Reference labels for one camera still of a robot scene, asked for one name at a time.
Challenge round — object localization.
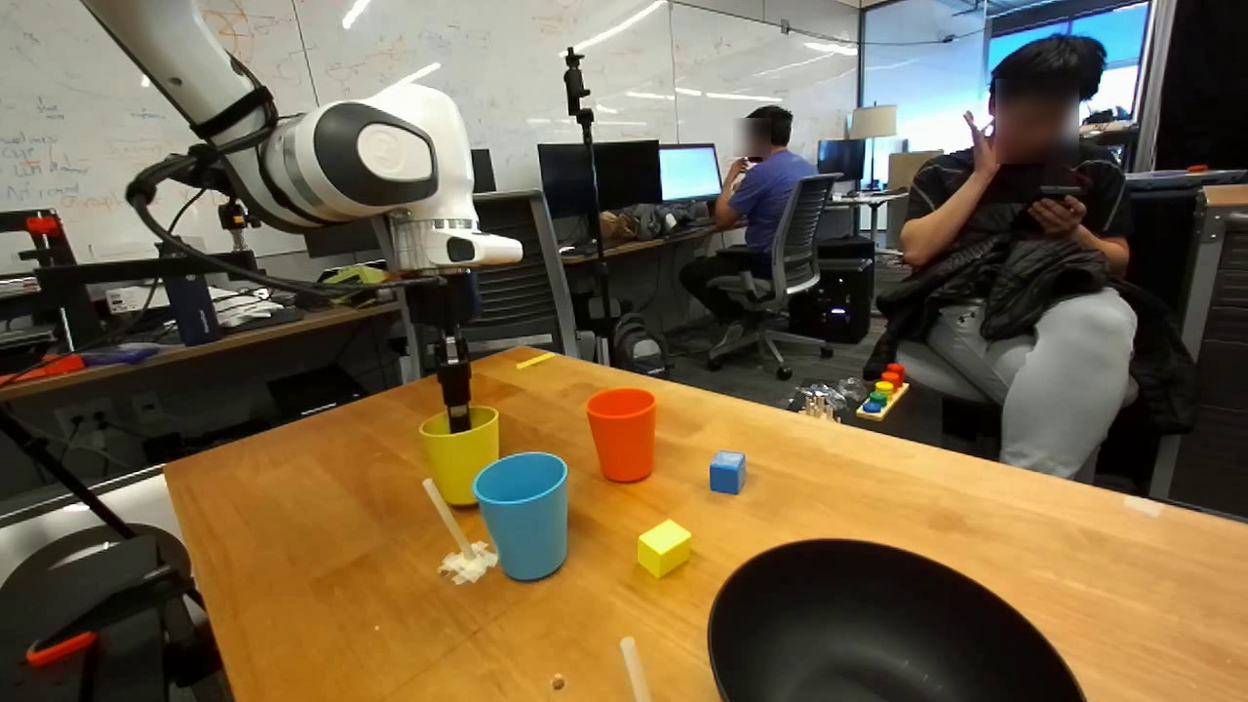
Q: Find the seated person in black shirt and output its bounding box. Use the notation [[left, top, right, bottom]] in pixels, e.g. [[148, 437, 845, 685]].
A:
[[876, 33, 1148, 480]]

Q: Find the blue plastic cup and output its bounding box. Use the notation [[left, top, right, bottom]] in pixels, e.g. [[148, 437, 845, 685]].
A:
[[467, 450, 572, 585]]

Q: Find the colourful stacking toy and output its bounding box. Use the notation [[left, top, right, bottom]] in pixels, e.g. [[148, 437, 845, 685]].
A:
[[853, 364, 911, 424]]

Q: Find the white shade lamp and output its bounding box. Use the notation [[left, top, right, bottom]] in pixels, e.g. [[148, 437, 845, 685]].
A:
[[845, 101, 902, 200]]

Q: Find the orange plastic cup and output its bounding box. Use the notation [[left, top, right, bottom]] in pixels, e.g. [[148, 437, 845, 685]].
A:
[[585, 386, 664, 489]]

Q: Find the blue cube block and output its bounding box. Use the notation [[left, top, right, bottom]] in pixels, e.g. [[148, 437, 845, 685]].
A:
[[706, 450, 749, 498]]

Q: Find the grey mesh office chair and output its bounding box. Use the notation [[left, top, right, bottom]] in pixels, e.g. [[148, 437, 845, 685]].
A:
[[375, 186, 585, 389]]

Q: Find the wrist camera with green tape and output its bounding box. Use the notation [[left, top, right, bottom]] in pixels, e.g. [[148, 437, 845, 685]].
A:
[[312, 260, 398, 302]]

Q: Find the wooden side desk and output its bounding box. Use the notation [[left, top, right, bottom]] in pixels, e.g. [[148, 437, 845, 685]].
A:
[[0, 302, 402, 408]]

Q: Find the person in blue shirt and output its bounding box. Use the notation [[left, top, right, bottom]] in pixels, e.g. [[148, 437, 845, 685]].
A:
[[674, 107, 820, 322]]

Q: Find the black office chair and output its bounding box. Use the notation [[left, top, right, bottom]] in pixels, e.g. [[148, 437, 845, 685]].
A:
[[892, 169, 1248, 506]]

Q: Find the black tripod leg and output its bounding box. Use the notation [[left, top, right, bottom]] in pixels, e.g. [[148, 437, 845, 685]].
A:
[[0, 407, 135, 540]]

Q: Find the black bag with red clamp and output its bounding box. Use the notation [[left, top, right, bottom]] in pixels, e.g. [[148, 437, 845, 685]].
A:
[[0, 521, 233, 702]]

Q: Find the black bowl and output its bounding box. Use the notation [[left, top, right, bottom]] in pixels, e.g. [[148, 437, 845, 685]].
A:
[[706, 540, 1088, 702]]

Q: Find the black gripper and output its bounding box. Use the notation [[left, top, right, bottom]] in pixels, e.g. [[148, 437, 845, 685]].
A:
[[398, 265, 482, 437]]

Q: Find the black frame with red knob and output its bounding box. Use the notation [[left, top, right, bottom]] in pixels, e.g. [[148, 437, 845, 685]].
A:
[[0, 208, 265, 355]]

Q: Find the black tripod pole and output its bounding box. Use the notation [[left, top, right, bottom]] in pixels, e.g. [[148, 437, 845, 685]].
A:
[[558, 43, 616, 365]]

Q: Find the lit computer monitor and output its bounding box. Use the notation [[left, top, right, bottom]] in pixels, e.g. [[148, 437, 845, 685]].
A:
[[657, 139, 731, 211]]

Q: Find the grey swivel office chair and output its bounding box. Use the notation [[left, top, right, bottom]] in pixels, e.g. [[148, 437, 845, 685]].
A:
[[702, 170, 841, 384]]

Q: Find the yellow plastic cup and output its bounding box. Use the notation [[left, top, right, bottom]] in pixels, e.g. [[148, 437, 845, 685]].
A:
[[415, 400, 502, 510]]

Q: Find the yellow cube block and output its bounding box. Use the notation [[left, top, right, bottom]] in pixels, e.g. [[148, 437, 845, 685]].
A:
[[633, 515, 698, 580]]

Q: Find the clear plastic bag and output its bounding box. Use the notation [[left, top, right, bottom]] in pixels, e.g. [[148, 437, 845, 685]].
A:
[[793, 378, 861, 423]]

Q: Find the black computer tower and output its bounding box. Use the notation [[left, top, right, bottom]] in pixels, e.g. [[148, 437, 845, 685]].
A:
[[787, 251, 876, 346]]

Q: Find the dark backpack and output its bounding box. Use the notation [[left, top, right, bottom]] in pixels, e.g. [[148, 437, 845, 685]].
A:
[[607, 307, 674, 384]]

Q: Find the white stick with cross end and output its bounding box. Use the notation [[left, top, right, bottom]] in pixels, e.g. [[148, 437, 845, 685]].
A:
[[417, 475, 502, 590]]

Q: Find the dark computer monitor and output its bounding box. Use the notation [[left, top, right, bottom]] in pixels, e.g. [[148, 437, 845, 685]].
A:
[[534, 138, 664, 224]]

